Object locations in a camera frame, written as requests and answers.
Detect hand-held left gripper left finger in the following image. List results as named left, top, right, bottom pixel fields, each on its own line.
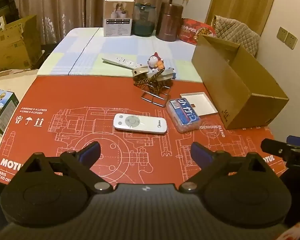
left=20, top=141, right=113, bottom=193

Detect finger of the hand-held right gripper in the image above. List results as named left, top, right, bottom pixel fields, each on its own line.
left=287, top=135, right=300, bottom=148
left=261, top=138, right=294, bottom=157

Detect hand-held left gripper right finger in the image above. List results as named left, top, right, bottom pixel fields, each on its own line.
left=179, top=141, right=271, bottom=193

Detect blue-label clear plastic box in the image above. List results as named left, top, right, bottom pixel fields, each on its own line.
left=168, top=97, right=200, bottom=133

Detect metal wire stand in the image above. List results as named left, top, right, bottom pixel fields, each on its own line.
left=141, top=76, right=172, bottom=107

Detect brown cardboard box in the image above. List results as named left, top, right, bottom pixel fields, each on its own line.
left=191, top=34, right=289, bottom=130

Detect braided striped lanyard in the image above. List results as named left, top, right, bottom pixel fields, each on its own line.
left=134, top=70, right=165, bottom=94

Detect beige plug adapter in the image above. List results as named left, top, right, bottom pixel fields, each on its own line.
left=132, top=66, right=150, bottom=79

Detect long white remote control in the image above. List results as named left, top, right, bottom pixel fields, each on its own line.
left=102, top=54, right=141, bottom=70

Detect red cat figurine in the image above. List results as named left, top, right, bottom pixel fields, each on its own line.
left=147, top=52, right=165, bottom=71

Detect red printed table mat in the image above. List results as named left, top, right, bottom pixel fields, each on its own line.
left=0, top=75, right=278, bottom=183

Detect white oval remote control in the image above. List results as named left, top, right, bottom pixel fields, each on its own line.
left=113, top=113, right=167, bottom=134

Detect green printed box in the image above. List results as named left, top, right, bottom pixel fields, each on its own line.
left=0, top=88, right=19, bottom=133

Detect pastel plaid tablecloth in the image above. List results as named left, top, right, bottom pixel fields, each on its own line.
left=37, top=27, right=203, bottom=83

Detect chair with quilted cover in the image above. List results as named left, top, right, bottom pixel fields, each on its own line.
left=211, top=15, right=261, bottom=57

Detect red instant food bowl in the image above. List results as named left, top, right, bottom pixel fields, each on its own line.
left=179, top=18, right=217, bottom=43

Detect printed cardboard carton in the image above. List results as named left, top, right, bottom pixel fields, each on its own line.
left=0, top=15, right=42, bottom=72

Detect brown thermos container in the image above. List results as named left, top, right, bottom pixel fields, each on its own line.
left=156, top=2, right=184, bottom=41

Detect white product box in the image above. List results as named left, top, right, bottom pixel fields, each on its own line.
left=104, top=0, right=135, bottom=37

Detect glass jar with dark lid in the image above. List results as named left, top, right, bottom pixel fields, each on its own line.
left=131, top=2, right=157, bottom=37

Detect brown patterned curtains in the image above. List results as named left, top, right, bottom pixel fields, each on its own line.
left=11, top=0, right=176, bottom=32

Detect beige wall socket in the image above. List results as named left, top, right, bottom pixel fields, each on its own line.
left=276, top=27, right=288, bottom=41
left=285, top=32, right=298, bottom=50

